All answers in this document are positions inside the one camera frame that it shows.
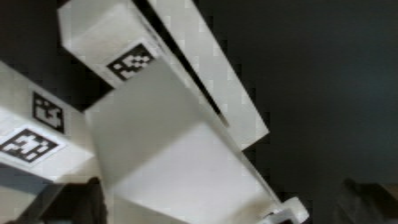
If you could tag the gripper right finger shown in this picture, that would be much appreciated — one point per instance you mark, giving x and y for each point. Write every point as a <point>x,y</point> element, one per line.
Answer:
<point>367,203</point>

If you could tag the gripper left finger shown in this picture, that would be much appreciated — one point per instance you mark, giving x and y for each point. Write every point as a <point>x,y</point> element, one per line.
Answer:
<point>68,204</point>

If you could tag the white chair back part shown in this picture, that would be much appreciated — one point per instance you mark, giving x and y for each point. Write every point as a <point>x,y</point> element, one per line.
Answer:
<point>148,142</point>

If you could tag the white chair leg with tag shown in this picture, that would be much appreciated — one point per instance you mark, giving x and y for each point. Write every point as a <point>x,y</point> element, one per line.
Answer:
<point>111,40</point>

